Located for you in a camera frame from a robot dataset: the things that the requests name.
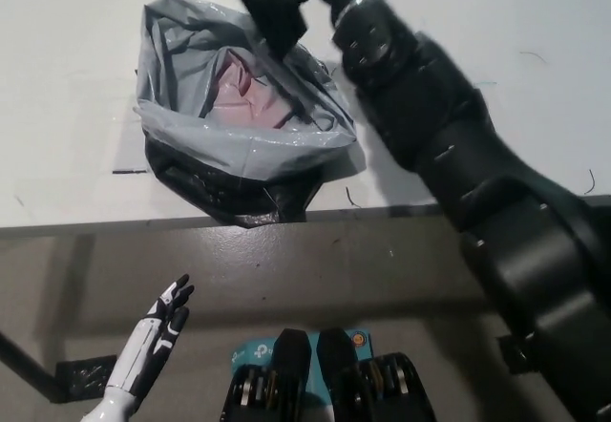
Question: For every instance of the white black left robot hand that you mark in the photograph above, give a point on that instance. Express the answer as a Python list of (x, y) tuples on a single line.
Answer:
[(150, 345)]

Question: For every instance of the pink crumpled sheet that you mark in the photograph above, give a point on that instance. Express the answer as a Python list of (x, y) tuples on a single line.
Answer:
[(238, 97)]

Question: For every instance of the black robot torso blocks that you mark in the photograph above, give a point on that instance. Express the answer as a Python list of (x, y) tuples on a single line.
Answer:
[(286, 374)]

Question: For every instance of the grey and black plastic bag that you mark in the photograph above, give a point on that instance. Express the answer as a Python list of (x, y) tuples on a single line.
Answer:
[(248, 154)]

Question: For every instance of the teal router box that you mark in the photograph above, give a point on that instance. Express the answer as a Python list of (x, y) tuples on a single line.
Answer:
[(243, 357)]

